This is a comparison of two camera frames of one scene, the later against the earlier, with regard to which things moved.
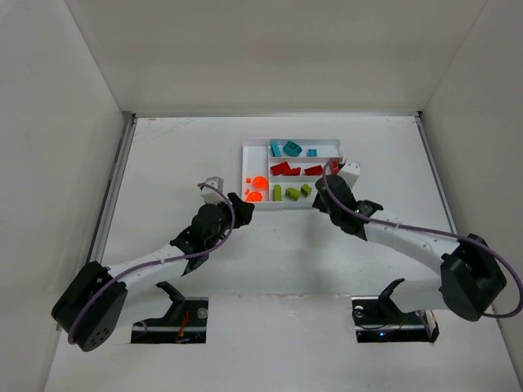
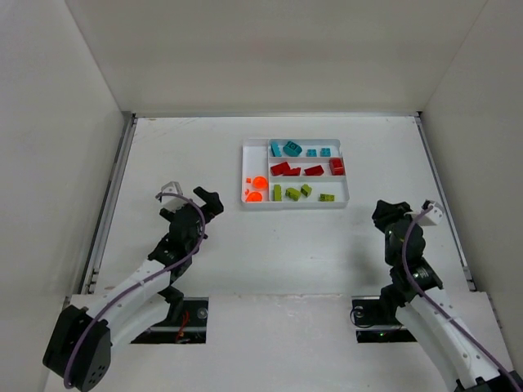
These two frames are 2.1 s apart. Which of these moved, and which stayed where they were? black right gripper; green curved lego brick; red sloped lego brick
Moved: black right gripper
Stayed: green curved lego brick; red sloped lego brick
